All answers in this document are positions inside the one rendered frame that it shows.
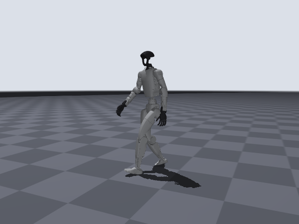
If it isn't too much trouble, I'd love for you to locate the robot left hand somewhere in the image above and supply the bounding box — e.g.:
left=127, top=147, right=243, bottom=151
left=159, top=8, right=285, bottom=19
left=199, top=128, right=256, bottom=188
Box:
left=156, top=107, right=167, bottom=126

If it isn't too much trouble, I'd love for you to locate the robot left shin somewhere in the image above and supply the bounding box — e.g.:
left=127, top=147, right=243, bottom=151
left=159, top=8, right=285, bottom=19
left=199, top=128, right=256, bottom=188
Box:
left=135, top=137, right=148, bottom=170

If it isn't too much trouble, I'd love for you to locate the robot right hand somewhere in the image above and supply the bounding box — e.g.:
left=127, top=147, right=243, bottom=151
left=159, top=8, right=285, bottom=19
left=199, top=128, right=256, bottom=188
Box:
left=116, top=100, right=127, bottom=117

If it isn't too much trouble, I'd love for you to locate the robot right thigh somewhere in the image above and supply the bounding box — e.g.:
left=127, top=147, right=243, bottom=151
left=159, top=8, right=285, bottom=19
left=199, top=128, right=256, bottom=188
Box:
left=141, top=108, right=156, bottom=144

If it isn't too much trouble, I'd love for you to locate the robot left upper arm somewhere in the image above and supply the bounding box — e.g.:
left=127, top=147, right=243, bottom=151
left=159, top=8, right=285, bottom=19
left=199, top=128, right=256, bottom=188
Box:
left=152, top=70, right=167, bottom=94

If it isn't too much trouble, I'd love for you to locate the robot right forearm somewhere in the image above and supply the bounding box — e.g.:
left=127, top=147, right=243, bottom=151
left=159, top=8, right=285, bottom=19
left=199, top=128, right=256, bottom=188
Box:
left=125, top=90, right=136, bottom=106

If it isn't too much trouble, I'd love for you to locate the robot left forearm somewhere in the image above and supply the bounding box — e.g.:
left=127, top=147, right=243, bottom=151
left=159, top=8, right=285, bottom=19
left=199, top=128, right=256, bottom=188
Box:
left=161, top=87, right=168, bottom=111

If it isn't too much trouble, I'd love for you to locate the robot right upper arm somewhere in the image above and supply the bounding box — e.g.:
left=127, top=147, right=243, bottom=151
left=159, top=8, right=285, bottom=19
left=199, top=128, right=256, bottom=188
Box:
left=133, top=71, right=142, bottom=94

